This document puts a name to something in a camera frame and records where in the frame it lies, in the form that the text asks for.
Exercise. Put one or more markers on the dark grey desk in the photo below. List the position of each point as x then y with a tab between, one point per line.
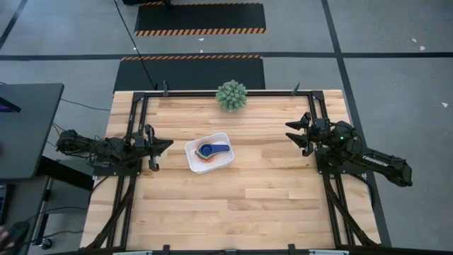
28	134

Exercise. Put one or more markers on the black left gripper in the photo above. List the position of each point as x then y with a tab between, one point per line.
141	147

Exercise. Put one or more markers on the black metal rig frame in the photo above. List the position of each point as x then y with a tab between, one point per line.
226	93

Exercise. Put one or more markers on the black table clamp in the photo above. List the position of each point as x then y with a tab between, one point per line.
296	89
165	88
291	248
165	249

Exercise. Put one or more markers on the black round caster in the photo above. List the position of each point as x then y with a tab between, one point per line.
46	243

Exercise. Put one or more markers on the black hazard-striped floor mat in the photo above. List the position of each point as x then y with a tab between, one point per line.
200	16
191	74

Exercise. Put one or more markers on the white plastic basket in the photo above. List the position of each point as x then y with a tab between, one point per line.
224	161

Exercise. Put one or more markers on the green potted succulent plant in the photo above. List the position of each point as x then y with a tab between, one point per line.
231	95

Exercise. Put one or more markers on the black computer mouse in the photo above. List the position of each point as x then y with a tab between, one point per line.
18	232

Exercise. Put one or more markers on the orange measuring cup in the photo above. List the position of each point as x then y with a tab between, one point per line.
207	160

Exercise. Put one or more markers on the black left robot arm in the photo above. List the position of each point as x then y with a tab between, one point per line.
95	150

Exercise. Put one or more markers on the dark screen device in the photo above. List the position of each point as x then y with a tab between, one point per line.
7	105

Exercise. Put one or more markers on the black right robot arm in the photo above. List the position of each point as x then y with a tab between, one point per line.
368	159

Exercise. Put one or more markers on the small dark blue measuring cup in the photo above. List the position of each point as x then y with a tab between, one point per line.
219	147

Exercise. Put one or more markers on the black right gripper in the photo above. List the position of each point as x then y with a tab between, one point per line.
318	132

